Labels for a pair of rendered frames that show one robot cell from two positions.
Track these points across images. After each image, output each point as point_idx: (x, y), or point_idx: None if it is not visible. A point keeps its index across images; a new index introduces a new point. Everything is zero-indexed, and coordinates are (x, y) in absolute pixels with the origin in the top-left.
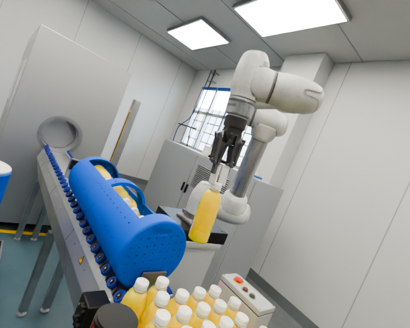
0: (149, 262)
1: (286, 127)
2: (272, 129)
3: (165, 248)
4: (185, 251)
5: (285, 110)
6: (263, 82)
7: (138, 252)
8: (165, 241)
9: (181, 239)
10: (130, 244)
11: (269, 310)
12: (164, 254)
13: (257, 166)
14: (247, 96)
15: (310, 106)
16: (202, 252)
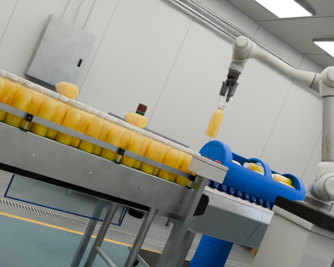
0: None
1: (327, 73)
2: (320, 81)
3: (214, 157)
4: (278, 219)
5: (238, 55)
6: None
7: (203, 155)
8: (214, 152)
9: (222, 153)
10: (201, 149)
11: (199, 157)
12: (213, 161)
13: (328, 122)
14: (231, 61)
15: (234, 46)
16: (293, 227)
